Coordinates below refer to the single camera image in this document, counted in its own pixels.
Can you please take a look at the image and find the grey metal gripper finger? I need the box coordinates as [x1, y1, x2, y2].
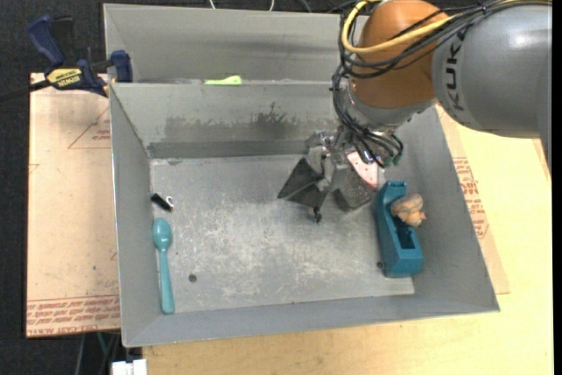
[277, 156, 329, 209]
[332, 170, 375, 213]

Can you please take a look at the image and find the beige shell-shaped toy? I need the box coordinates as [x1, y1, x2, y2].
[389, 193, 429, 228]

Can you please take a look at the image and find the grey metal bin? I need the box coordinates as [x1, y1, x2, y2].
[103, 3, 501, 348]

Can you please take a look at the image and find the light green flat thing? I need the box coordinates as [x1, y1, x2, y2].
[203, 75, 243, 86]

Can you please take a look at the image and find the small black clip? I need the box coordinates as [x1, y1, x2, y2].
[150, 191, 176, 213]

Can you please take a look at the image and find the teal plastic spoon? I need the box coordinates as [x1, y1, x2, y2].
[151, 217, 177, 315]

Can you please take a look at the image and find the brown cardboard board red print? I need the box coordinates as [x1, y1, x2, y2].
[25, 72, 511, 339]

